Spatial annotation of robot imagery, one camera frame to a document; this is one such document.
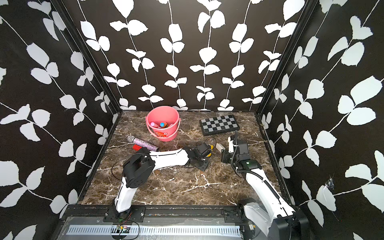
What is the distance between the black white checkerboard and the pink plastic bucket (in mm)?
231

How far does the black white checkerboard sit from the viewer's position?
3.58 ft

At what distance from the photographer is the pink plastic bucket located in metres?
0.92
